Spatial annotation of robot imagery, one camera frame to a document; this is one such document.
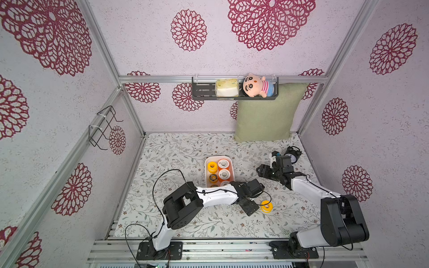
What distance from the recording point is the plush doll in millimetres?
868

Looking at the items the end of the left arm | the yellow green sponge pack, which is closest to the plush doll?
the yellow green sponge pack

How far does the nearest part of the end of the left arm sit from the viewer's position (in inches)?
25.2

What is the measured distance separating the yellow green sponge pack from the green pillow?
10 centimetres
